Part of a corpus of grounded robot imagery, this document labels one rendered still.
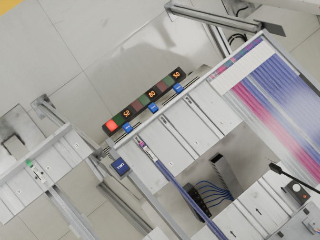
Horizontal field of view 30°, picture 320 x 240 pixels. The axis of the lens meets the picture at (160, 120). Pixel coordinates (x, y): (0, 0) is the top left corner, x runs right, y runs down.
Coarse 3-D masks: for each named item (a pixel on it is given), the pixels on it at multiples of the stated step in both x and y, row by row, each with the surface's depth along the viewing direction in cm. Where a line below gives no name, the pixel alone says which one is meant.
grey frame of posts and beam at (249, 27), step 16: (192, 16) 257; (208, 16) 243; (224, 16) 236; (240, 32) 227; (256, 32) 218; (48, 112) 243; (96, 144) 204; (112, 192) 268; (128, 208) 254; (144, 224) 240
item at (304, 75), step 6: (264, 30) 209; (264, 36) 209; (270, 36) 208; (270, 42) 208; (276, 42) 207; (276, 48) 207; (282, 48) 207; (282, 54) 207; (288, 54) 206; (288, 60) 206; (294, 60) 205; (294, 66) 205; (300, 66) 205; (300, 72) 204; (306, 72) 204; (306, 78) 204; (312, 78) 203; (312, 84) 203; (318, 84) 203; (318, 90) 203
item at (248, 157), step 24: (192, 72) 278; (168, 96) 271; (144, 120) 264; (216, 144) 226; (240, 144) 232; (264, 144) 238; (192, 168) 224; (240, 168) 235; (264, 168) 241; (120, 192) 246; (168, 192) 222; (216, 192) 233; (144, 216) 232; (192, 216) 231
